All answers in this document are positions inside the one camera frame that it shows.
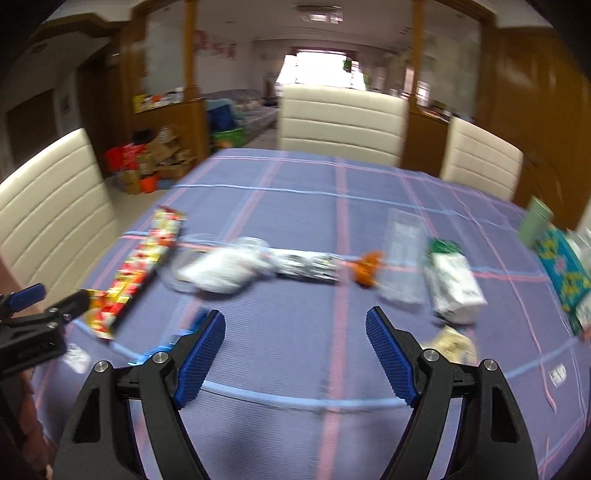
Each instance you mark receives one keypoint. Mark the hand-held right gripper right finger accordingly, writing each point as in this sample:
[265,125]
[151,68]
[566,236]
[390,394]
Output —
[390,360]

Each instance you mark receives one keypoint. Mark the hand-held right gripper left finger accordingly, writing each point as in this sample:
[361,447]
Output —
[203,360]

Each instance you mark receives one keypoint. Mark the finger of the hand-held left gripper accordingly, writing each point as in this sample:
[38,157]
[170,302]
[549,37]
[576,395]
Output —
[25,295]
[64,308]

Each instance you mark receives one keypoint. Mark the blue shiny wrapper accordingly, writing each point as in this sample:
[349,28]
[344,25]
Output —
[187,333]

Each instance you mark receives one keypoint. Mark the white plastic bag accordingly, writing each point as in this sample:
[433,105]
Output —
[221,272]

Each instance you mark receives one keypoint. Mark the red yellow snack wrapper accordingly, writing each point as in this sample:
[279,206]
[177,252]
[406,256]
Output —
[143,263]

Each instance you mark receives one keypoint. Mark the silver wrapper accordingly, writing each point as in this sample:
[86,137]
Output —
[304,267]

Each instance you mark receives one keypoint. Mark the person's left forearm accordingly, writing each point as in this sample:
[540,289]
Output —
[27,415]

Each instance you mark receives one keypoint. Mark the small white sachet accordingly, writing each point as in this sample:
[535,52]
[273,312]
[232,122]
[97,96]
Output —
[76,357]

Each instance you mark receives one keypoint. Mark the beige small wrapper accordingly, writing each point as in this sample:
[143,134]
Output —
[452,344]

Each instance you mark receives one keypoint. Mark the orange peel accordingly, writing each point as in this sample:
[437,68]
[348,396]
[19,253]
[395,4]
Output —
[367,272]

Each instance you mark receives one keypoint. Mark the white green packet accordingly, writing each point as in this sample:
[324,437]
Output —
[452,286]

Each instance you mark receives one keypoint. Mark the cream quilted chair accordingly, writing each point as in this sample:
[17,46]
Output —
[341,124]
[51,198]
[480,161]

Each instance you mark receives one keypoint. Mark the clear plastic tray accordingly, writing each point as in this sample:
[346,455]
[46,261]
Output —
[401,249]

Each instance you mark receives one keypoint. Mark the clear plastic bag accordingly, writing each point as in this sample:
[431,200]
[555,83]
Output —
[251,243]

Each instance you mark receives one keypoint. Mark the blue plaid tablecloth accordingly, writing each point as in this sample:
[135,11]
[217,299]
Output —
[295,221]

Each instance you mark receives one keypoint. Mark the small white paper scrap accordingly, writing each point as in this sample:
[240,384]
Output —
[558,373]

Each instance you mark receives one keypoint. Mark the pile of cardboard boxes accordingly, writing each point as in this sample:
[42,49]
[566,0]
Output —
[157,157]

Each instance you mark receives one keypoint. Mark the teal floral box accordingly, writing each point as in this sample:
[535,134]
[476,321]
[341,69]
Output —
[563,272]

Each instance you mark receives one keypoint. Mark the green cup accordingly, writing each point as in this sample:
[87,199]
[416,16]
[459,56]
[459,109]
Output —
[535,224]

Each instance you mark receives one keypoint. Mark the wooden divider cabinet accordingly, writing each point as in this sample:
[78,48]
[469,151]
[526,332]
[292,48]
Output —
[189,120]

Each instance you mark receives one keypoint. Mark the blue bag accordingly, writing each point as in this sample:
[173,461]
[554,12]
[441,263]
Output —
[220,115]

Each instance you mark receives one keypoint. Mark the grey sofa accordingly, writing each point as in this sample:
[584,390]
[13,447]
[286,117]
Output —
[254,115]

